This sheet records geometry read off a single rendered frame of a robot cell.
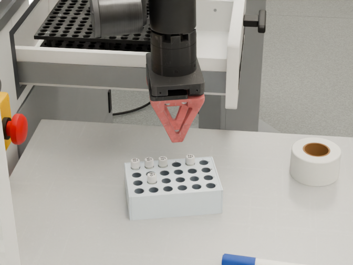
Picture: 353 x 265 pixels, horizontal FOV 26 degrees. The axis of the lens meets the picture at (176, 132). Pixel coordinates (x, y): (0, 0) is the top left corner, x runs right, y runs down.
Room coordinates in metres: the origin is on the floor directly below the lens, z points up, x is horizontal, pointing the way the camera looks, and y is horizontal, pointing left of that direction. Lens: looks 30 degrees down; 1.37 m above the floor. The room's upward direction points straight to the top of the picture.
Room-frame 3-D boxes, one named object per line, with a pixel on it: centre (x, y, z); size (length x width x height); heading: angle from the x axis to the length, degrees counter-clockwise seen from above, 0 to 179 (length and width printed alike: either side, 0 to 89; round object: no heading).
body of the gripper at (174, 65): (0.87, 0.00, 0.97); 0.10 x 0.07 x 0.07; 6
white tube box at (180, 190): (0.86, 0.01, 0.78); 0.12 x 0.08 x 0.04; 98
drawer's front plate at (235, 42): (1.15, -0.10, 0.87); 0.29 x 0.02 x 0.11; 173
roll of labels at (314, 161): (0.92, -0.20, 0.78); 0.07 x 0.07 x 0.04
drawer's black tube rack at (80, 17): (1.17, 0.10, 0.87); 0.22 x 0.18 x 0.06; 83
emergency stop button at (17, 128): (0.85, 0.21, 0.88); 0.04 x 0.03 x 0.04; 173
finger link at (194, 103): (0.87, 0.00, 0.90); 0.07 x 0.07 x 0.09; 6
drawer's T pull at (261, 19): (1.15, -0.12, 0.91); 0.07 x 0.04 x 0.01; 173
